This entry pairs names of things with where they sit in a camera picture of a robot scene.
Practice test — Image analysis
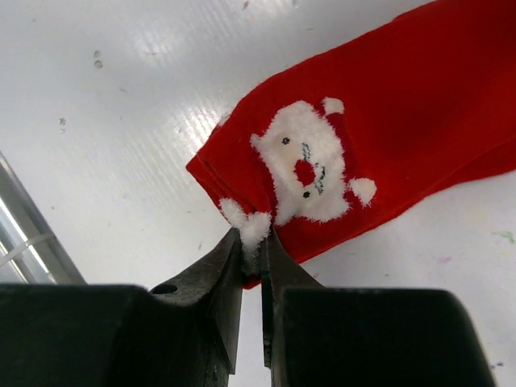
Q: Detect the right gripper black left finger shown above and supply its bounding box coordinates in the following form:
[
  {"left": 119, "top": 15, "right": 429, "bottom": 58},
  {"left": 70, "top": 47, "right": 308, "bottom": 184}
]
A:
[{"left": 1, "top": 229, "right": 243, "bottom": 386}]

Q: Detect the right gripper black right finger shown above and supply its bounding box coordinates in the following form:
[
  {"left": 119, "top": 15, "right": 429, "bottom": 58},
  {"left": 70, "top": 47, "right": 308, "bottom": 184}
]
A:
[{"left": 260, "top": 234, "right": 495, "bottom": 386}]

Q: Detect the red santa sock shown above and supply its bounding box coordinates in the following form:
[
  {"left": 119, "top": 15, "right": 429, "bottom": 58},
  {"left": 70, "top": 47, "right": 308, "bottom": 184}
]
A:
[{"left": 187, "top": 1, "right": 515, "bottom": 288}]

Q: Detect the aluminium frame rail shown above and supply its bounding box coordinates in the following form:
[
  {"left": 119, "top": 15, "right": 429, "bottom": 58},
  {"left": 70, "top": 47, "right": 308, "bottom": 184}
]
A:
[{"left": 0, "top": 156, "right": 86, "bottom": 285}]

